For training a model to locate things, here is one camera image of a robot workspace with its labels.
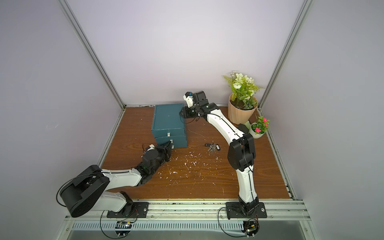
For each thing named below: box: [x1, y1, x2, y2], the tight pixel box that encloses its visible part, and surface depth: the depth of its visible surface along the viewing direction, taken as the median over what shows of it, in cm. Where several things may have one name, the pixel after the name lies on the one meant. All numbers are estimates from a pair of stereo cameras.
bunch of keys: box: [204, 141, 221, 154], surface depth 99 cm
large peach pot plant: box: [223, 70, 266, 125], surface depth 97 cm
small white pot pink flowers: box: [249, 116, 270, 139], surface depth 92 cm
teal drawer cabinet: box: [151, 103, 188, 149], surface depth 85 cm
